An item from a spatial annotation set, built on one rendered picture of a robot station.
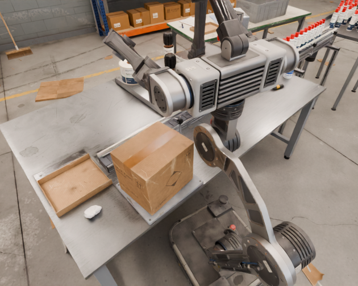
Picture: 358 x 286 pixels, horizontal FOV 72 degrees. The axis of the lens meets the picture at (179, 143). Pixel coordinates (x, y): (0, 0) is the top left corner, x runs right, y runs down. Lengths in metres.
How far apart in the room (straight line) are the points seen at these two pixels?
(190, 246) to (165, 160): 0.89
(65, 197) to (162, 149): 0.59
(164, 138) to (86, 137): 0.70
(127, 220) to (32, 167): 0.69
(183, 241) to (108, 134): 0.89
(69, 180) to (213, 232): 1.01
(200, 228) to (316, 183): 1.30
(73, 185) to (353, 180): 2.45
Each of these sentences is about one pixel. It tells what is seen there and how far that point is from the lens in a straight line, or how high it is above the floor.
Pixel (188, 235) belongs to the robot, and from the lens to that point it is 1.84.
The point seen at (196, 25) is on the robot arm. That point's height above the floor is 1.43.
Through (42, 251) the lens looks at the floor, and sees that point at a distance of 2.33.
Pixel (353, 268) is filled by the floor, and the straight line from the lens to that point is 2.35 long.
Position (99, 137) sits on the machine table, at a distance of 1.68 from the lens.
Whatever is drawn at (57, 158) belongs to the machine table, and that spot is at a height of 0.83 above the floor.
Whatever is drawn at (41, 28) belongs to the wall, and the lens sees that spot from 5.86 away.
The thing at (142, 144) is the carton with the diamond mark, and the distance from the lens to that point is 1.14.
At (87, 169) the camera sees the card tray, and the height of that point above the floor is 0.83.
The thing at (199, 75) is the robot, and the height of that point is 1.53.
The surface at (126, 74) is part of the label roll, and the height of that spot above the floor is 0.97.
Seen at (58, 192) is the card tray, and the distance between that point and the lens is 1.46.
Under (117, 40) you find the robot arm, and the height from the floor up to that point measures 1.48.
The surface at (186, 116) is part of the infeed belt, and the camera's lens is 1.67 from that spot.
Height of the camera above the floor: 1.90
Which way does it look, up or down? 44 degrees down
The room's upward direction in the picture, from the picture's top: 1 degrees counter-clockwise
